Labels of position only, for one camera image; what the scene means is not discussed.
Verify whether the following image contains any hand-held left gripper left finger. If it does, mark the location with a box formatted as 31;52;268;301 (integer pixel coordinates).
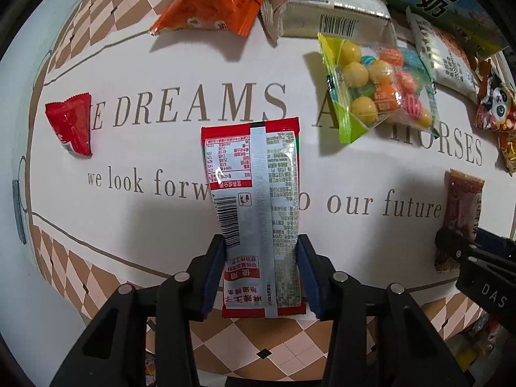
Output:
49;234;226;387

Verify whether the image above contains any panda print snack packet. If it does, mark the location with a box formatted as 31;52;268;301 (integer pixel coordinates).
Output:
473;58;516;132

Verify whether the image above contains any pile of colourful snack packets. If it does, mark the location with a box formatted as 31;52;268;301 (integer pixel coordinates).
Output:
443;313;509;376

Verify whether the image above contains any orange snack bag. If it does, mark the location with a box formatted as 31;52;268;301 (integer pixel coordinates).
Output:
149;0;267;39

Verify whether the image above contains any brown snack packet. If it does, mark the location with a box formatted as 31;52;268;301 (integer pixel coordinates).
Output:
434;169;485;274

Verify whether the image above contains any yellow snack packet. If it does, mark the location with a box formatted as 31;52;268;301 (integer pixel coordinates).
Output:
498;129;516;176

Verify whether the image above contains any clear bag of candy balls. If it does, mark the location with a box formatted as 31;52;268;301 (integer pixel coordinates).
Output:
317;32;441;144

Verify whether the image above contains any printed checkered tablecloth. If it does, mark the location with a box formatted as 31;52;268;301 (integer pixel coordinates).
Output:
0;0;516;387

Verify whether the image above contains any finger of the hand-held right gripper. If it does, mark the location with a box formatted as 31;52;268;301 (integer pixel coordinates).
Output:
434;228;484;267
476;228;516;259

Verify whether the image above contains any cream snack packet with barcode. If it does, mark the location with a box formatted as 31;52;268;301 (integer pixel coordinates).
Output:
260;0;398;43

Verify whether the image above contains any small red snack packet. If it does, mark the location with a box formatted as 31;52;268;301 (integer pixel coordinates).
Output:
44;94;93;157

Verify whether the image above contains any red and silver snack packet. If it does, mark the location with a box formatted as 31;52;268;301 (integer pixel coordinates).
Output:
201;118;308;318

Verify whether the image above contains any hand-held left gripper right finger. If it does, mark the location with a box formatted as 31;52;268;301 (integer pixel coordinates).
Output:
296;234;470;387

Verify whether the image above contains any white snack packet green print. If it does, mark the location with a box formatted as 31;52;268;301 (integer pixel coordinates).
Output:
406;7;480;103

